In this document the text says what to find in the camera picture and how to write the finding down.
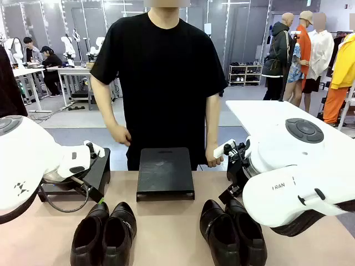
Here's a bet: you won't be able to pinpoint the large black garment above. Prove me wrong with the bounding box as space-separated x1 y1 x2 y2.
0 45 29 119

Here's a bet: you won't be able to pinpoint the white background work table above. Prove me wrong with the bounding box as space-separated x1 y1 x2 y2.
56 67 95 111
12 67 53 113

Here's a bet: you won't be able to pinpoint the seated person black cap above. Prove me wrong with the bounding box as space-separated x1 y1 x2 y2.
39 45 64 98

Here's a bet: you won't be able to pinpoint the mannequin in orange clothes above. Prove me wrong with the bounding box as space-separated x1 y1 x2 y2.
295 10 315 112

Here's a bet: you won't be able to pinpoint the mannequin in dark jacket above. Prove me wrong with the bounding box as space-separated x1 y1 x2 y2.
261 12 295 101

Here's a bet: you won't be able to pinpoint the person's right hand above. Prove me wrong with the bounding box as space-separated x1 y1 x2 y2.
110 124 133 147

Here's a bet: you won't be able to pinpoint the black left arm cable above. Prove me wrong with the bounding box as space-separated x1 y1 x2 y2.
38 180 91 213

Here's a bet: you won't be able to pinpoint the large white side table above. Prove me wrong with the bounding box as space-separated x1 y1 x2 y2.
225 99 355 139

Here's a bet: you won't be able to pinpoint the mannequin in floral shirt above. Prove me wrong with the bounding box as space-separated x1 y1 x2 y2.
283 43 309 108

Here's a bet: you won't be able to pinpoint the person's left forearm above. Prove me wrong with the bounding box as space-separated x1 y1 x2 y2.
205 92 221 147

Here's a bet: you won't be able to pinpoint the person's right forearm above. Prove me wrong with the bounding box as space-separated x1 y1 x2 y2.
90 75 125 134

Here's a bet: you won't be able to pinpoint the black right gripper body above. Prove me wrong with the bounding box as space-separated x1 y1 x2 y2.
227 165 250 195

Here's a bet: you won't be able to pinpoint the mannequin in yellow hoodie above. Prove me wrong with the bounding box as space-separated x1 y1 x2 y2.
322 32 355 126

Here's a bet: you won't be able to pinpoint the grey plastic stool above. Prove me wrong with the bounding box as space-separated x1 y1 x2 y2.
88 90 97 111

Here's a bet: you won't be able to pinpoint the figure in white shirt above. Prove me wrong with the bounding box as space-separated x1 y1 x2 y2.
301 13 336 114

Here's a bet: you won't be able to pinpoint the black leather shoe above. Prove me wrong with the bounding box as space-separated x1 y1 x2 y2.
224 197 268 266
102 201 138 266
70 202 110 266
199 199 241 266

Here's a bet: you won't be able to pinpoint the white shoe rack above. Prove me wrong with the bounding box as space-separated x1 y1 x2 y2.
228 63 263 86

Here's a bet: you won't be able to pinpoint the person torso black t-shirt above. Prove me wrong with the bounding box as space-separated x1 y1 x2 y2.
90 11 229 172

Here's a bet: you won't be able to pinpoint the black right wrist cables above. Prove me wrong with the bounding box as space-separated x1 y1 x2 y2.
224 140 251 167

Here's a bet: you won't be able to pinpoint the seated person grey jacket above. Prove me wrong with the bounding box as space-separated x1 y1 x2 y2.
22 36 44 64

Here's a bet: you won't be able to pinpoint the black box under table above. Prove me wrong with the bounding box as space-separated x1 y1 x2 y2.
71 89 91 99

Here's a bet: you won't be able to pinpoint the person's left hand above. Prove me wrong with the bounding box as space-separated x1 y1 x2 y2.
205 143 225 168

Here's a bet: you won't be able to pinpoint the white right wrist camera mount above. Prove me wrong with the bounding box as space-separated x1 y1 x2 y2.
213 138 237 160

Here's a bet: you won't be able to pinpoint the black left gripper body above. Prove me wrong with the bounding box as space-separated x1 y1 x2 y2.
68 176 93 195

